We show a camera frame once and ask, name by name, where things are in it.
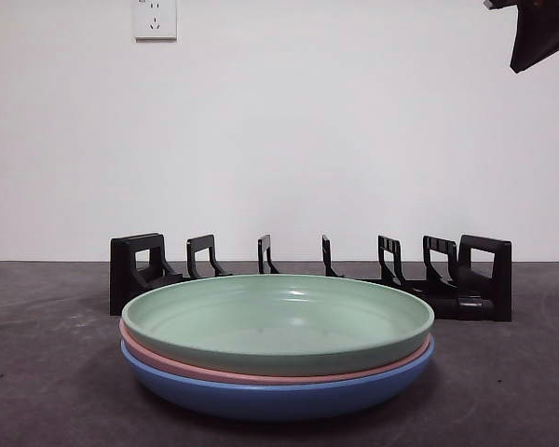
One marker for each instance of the blue plate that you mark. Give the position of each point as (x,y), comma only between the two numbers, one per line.
(279,402)

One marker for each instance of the black plastic dish rack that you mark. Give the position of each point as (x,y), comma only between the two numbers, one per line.
(503,288)

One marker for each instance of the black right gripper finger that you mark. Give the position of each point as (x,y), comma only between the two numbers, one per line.
(540,32)

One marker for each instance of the white wall socket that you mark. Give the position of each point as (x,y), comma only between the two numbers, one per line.
(156,23)

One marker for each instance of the pink plate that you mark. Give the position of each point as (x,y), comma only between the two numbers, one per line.
(279,380)

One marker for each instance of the green plate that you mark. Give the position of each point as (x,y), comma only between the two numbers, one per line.
(279,316)

